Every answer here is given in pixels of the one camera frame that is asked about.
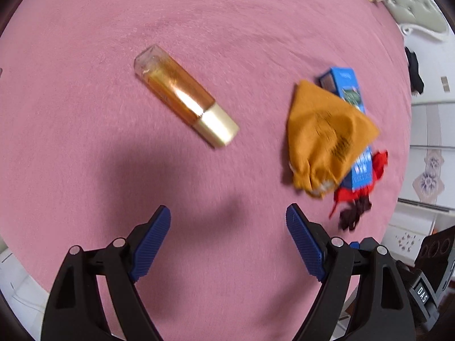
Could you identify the floral sliding door wardrobe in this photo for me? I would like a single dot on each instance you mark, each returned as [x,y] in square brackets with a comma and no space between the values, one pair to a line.
[430,181]

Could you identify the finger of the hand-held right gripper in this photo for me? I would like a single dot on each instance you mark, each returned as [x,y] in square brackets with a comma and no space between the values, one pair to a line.
[369,244]

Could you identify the white cabinet with stickers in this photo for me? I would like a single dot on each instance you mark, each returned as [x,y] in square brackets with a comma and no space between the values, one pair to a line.
[405,234]

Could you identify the amber bottle with gold cap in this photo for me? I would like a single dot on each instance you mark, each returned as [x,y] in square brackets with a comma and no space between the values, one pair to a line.
[177,88]

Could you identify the dark maroon sock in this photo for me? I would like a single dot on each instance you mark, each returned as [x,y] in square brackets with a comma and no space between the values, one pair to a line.
[355,213]

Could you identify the yellow cloth bag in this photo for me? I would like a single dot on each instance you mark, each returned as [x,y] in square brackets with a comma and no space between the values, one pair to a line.
[320,131]

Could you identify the pink bedsheet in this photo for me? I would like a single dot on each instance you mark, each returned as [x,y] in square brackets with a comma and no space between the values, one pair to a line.
[106,25]

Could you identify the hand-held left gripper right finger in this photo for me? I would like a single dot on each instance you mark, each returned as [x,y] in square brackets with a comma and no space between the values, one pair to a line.
[305,245]

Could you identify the green tufted bed headboard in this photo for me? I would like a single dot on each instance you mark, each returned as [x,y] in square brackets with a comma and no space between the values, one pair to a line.
[416,3]

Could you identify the blue cardboard box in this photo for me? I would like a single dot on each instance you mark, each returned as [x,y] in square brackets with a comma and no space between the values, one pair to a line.
[346,85]

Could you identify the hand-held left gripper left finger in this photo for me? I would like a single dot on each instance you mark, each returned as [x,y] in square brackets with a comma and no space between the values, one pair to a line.
[149,245]

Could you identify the black clothes pile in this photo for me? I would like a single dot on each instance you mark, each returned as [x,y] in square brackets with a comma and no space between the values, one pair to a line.
[414,74]

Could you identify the wall switch plate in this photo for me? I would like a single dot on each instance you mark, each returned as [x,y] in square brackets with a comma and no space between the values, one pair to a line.
[444,85]

